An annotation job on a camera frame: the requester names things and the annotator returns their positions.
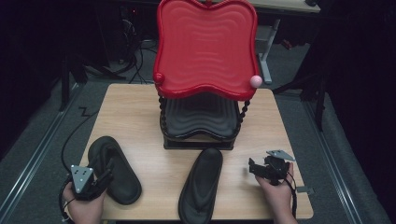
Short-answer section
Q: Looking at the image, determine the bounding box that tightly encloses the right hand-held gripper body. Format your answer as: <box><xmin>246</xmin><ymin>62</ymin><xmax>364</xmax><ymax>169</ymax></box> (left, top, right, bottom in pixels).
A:
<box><xmin>262</xmin><ymin>149</ymin><xmax>296</xmax><ymax>187</ymax></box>

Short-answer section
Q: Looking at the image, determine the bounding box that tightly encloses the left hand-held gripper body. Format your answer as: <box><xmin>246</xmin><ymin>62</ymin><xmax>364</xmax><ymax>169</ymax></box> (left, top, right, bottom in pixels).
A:
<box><xmin>69</xmin><ymin>164</ymin><xmax>108</xmax><ymax>202</ymax></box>

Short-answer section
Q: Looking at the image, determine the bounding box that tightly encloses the black flip-flop slipper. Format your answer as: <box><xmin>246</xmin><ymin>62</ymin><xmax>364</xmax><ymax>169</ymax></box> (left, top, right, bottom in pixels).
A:
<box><xmin>177</xmin><ymin>147</ymin><xmax>224</xmax><ymax>224</ymax></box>
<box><xmin>87</xmin><ymin>135</ymin><xmax>143</xmax><ymax>206</ymax></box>

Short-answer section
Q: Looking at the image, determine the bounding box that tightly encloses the red and black shoe rack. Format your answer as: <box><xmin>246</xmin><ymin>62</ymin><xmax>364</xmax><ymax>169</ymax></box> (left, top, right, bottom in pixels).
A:
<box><xmin>152</xmin><ymin>0</ymin><xmax>263</xmax><ymax>151</ymax></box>

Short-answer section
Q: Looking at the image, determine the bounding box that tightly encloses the person's right hand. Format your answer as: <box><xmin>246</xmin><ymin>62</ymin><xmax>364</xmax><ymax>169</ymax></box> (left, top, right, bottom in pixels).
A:
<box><xmin>254</xmin><ymin>161</ymin><xmax>296</xmax><ymax>218</ymax></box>

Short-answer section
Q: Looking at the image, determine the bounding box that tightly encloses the person's left hand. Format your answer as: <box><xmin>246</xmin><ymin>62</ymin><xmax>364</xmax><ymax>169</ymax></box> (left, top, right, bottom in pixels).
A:
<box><xmin>62</xmin><ymin>182</ymin><xmax>108</xmax><ymax>222</ymax></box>

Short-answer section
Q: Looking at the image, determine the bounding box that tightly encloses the black metal stand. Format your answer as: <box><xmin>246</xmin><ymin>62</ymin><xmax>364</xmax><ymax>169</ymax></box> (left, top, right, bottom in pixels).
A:
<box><xmin>58</xmin><ymin>50</ymin><xmax>90</xmax><ymax>113</ymax></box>
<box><xmin>272</xmin><ymin>59</ymin><xmax>330</xmax><ymax>133</ymax></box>

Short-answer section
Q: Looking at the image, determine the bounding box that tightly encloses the beige desk with white leg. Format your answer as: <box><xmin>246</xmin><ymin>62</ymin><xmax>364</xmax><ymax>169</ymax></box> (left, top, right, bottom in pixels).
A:
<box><xmin>199</xmin><ymin>0</ymin><xmax>322</xmax><ymax>86</ymax></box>

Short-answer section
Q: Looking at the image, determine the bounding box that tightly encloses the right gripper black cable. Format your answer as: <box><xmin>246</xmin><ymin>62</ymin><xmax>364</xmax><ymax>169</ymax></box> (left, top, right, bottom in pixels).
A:
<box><xmin>281</xmin><ymin>171</ymin><xmax>299</xmax><ymax>219</ymax></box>

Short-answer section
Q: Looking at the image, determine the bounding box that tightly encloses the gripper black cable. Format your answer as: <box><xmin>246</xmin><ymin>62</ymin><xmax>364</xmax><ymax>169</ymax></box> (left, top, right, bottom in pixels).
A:
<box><xmin>281</xmin><ymin>171</ymin><xmax>299</xmax><ymax>219</ymax></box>
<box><xmin>58</xmin><ymin>106</ymin><xmax>100</xmax><ymax>224</ymax></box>

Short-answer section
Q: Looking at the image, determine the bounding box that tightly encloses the small grey metal bracket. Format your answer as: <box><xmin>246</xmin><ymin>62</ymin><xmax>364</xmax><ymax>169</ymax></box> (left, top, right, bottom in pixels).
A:
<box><xmin>295</xmin><ymin>185</ymin><xmax>316</xmax><ymax>196</ymax></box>

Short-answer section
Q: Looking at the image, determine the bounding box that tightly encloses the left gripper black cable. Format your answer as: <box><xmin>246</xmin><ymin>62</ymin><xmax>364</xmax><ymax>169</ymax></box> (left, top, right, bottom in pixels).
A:
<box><xmin>58</xmin><ymin>106</ymin><xmax>100</xmax><ymax>224</ymax></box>

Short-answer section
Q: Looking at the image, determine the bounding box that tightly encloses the metal floor rail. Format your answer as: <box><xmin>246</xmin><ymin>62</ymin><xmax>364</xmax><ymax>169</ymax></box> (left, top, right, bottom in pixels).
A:
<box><xmin>0</xmin><ymin>83</ymin><xmax>82</xmax><ymax>217</ymax></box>
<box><xmin>303</xmin><ymin>99</ymin><xmax>365</xmax><ymax>224</ymax></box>

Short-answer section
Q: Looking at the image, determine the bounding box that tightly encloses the bundle of black floor cables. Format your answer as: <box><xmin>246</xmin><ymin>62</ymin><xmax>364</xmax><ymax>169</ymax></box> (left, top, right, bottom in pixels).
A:
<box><xmin>106</xmin><ymin>12</ymin><xmax>161</xmax><ymax>86</ymax></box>

